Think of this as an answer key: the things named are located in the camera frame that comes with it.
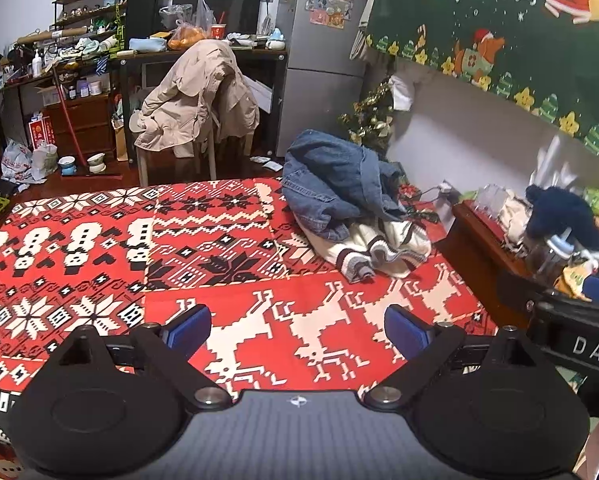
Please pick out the cream striped knit sweater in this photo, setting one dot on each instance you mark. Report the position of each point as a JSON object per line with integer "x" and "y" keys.
{"x": 391, "y": 248}

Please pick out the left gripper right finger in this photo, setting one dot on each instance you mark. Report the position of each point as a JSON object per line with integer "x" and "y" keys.
{"x": 428, "y": 350}

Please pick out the navy plush toy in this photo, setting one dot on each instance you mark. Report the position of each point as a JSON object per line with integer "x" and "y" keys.
{"x": 554, "y": 210}

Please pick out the wooden chair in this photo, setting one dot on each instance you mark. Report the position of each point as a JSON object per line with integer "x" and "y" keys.
{"x": 206, "y": 159}

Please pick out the small christmas tree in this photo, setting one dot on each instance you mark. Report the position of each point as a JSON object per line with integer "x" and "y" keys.
{"x": 370, "y": 121}

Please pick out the wooden drawer cabinet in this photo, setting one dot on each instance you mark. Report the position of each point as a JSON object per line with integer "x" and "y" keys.
{"x": 91, "y": 118}

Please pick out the green christmas wall banner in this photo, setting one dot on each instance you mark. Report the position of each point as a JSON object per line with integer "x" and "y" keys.
{"x": 542, "y": 55}

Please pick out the blue denim jeans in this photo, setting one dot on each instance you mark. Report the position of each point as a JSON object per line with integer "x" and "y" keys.
{"x": 329, "y": 182}

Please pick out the beige jacket on chair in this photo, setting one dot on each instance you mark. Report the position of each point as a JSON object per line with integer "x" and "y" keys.
{"x": 203, "y": 91}

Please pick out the white plastic bag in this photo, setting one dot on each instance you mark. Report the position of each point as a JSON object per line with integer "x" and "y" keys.
{"x": 21, "y": 165}

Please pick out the grey refrigerator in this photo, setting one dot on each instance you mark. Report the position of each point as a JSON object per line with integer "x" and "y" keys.
{"x": 321, "y": 80}

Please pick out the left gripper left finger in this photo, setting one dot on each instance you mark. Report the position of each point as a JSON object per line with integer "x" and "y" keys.
{"x": 164, "y": 352}

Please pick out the wooden bedside box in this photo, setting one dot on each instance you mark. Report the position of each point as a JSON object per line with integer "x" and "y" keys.
{"x": 475, "y": 252}

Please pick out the black monitor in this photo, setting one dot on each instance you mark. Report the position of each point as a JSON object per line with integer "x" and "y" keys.
{"x": 238, "y": 15}

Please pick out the blue white ceramic bowl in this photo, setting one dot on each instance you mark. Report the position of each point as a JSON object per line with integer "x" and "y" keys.
{"x": 67, "y": 165}

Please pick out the white ceramic cup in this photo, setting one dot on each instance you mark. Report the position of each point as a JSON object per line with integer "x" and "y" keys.
{"x": 96, "y": 163}

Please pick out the cluttered shelf unit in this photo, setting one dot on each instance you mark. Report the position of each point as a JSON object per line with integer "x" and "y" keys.
{"x": 112, "y": 24}

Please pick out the red christmas pattern blanket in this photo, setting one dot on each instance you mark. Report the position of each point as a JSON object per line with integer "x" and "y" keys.
{"x": 283, "y": 318}

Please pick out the red broom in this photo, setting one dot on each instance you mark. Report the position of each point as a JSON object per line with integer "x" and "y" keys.
{"x": 103, "y": 176}

